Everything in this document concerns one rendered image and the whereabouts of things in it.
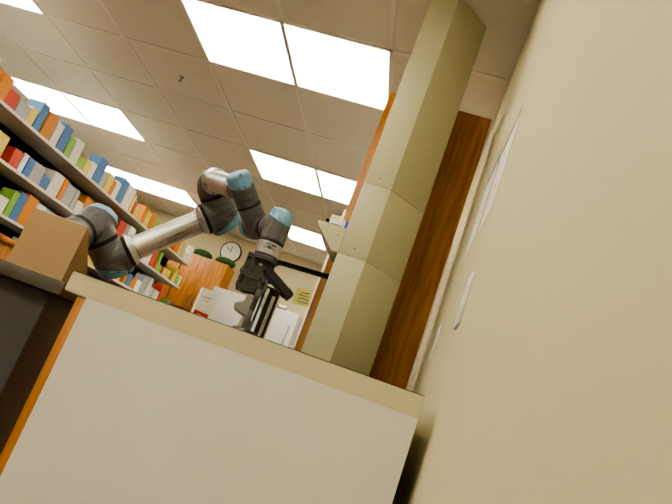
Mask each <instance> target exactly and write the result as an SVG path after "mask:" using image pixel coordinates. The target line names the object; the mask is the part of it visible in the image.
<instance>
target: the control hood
mask: <svg viewBox="0 0 672 504"><path fill-rule="evenodd" d="M318 226H319V229H320V233H321V236H322V240H323V238H324V240H325V242H326V244H327V246H328V248H329V250H330V252H331V254H332V257H333V261H335V258H336V255H337V253H338V250H339V248H340V245H341V242H342V239H343V237H344V234H345V231H346V228H343V227H340V226H337V225H334V224H331V223H328V222H325V221H321V220H318ZM324 240H323V243H324ZM324 247H325V243H324ZM325 249H326V247H325Z"/></svg>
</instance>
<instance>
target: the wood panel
mask: <svg viewBox="0 0 672 504"><path fill-rule="evenodd" d="M396 94H397V93H393V92H390V95H389V98H388V100H387V103H386V106H385V108H384V111H383V114H382V116H381V119H380V122H379V124H378V127H377V130H376V132H375V135H374V138H373V140H372V143H371V146H370V148H369V151H368V154H367V156H366V159H365V162H364V164H363V167H362V170H361V172H360V175H359V178H358V180H357V183H356V186H355V188H354V191H353V194H352V196H351V199H350V202H349V204H348V207H347V210H346V212H345V215H344V219H345V221H347V222H349V221H350V218H351V215H352V213H353V210H354V207H355V205H356V202H357V199H358V196H359V194H360V191H361V188H362V186H363V183H364V180H365V178H366V175H367V172H368V170H369V167H370V164H371V161H372V159H373V156H374V153H375V151H376V148H377V145H378V143H379V140H380V137H381V135H382V132H383V129H384V127H385V124H386V121H387V118H388V116H389V113H390V110H391V108H392V105H393V102H394V100H395V97H396ZM490 123H491V119H488V118H484V117H480V116H477V115H473V114H469V113H466V112H462V111H458V114H457V117H456V120H455V123H454V126H453V129H452V131H451V134H450V137H449V140H448V143H447V146H446V149H445V152H444V155H443V158H442V161H441V164H440V167H439V170H438V173H437V176H436V179H435V182H434V185H433V188H432V191H431V194H430V197H429V200H428V203H427V206H426V209H425V212H424V215H423V217H422V220H421V223H420V226H419V229H418V232H417V235H416V238H415V241H414V244H413V247H412V250H411V253H410V256H409V259H408V262H407V265H406V268H405V271H404V274H403V277H402V280H401V283H400V286H399V289H398V292H397V295H396V298H395V301H394V304H393V306H392V309H391V312H390V315H389V318H388V321H387V324H386V327H385V330H384V333H383V336H382V339H381V342H380V345H379V348H378V351H377V354H376V357H375V360H374V363H373V366H372V369H371V372H370V375H369V376H370V377H373V378H376V379H379V380H382V381H384V382H387V383H390V384H393V385H396V386H398V387H401V388H404V389H406V387H407V383H408V380H409V377H410V374H411V371H412V368H413V365H414V362H415V358H416V355H417V352H418V349H419V346H420V343H421V340H422V336H423V333H424V330H425V327H426V324H427V321H428V318H429V315H430V311H431V308H432V305H433V302H434V299H435V296H436V293H437V289H438V286H439V283H440V280H441V277H442V274H443V271H444V267H445V264H446V261H447V258H448V255H449V252H450V249H451V246H452V242H453V239H454V236H455V233H456V230H457V227H458V224H459V220H460V217H461V214H462V211H463V208H464V205H465V202H466V198H467V195H468V192H469V189H470V186H471V183H472V180H473V177H474V173H475V170H476V167H477V164H478V161H479V158H480V155H481V151H482V148H483V145H484V142H485V139H486V136H487V133H488V130H489V126H490Z"/></svg>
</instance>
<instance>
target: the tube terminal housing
mask: <svg viewBox="0 0 672 504"><path fill-rule="evenodd" d="M422 217H423V213H421V212H420V211H419V210H417V209H416V208H414V207H413V206H412V205H410V204H409V203H408V202H406V201H405V200H404V199H402V198H401V197H399V196H398V195H397V194H395V193H394V192H393V191H391V190H388V189H385V188H382V187H378V186H375V185H372V184H369V183H365V182H364V183H363V186H362V188H361V191H360V194H359V196H358V199H357V202H356V205H355V207H354V210H353V213H352V215H351V218H350V221H349V223H348V226H347V229H346V231H345V234H344V237H343V239H342V242H341V245H340V248H339V250H338V253H337V255H336V258H335V261H334V264H333V266H332V269H331V272H330V274H329V277H328V280H327V282H326V285H325V288H324V290H323V293H322V296H321V299H320V301H319V304H318V307H317V309H316V312H315V315H314V317H313V320H312V323H311V325H310V328H309V331H308V334H307V336H306V339H305V342H304V344H303V347H302V350H301V352H303V353H306V354H309V355H312V356H315V357H317V358H320V359H323V360H326V361H329V362H331V363H334V364H337V365H340V366H342V367H345V368H348V369H351V370H354V371H356V372H359V373H362V374H365V375H368V376H369V375H370V372H371V369H372V366H373V363H374V360H375V357H376V354H377V351H378V348H379V345H380V342H381V339H382V336H383V333H384V330H385V327H386V324H387V321H388V318H389V315H390V312H391V309H392V306H393V304H394V301H395V298H396V295H397V292H398V289H399V286H400V283H401V280H402V277H403V274H404V271H405V268H406V265H407V262H408V259H409V256H410V253H411V250H412V247H413V244H414V241H415V238H416V235H417V232H418V229H419V226H420V223H421V220H422Z"/></svg>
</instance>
